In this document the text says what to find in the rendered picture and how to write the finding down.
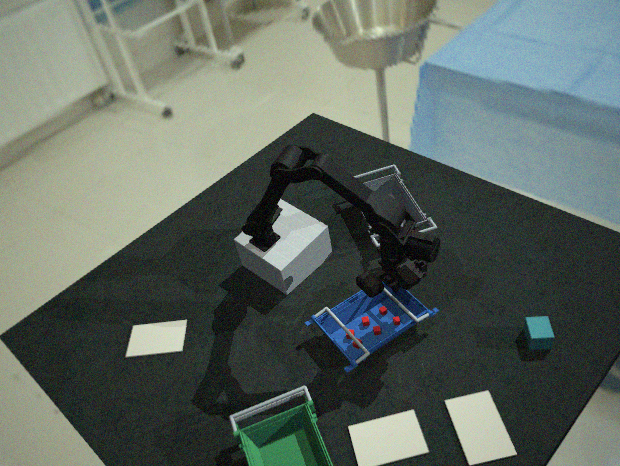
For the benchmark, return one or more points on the small teal block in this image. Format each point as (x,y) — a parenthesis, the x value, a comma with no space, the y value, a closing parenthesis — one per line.
(539,332)

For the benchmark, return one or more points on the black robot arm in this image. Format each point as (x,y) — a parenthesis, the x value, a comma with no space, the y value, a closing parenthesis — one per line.
(382,212)

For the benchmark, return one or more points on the blue plastic tray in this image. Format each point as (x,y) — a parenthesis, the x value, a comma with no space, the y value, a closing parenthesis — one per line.
(351,311)

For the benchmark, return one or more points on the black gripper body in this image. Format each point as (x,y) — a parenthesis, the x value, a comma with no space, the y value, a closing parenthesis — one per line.
(371,282)

